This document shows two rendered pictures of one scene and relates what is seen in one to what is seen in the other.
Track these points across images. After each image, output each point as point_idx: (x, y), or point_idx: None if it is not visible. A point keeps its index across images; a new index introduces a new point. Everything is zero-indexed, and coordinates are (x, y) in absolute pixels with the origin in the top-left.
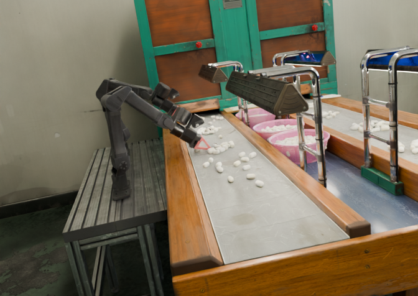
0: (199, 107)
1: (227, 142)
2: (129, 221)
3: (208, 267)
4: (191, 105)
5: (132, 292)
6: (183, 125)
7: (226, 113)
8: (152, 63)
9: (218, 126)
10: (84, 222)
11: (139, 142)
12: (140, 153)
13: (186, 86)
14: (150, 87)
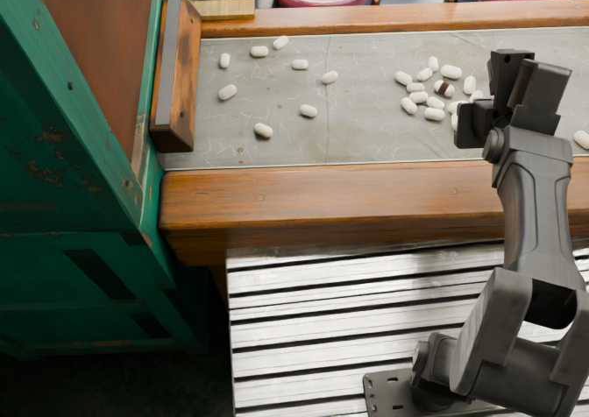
0: (191, 66)
1: (586, 63)
2: None
3: None
4: (180, 84)
5: None
6: (264, 158)
7: (248, 19)
8: (54, 44)
9: (378, 65)
10: None
11: (258, 344)
12: (432, 324)
13: (123, 29)
14: (512, 127)
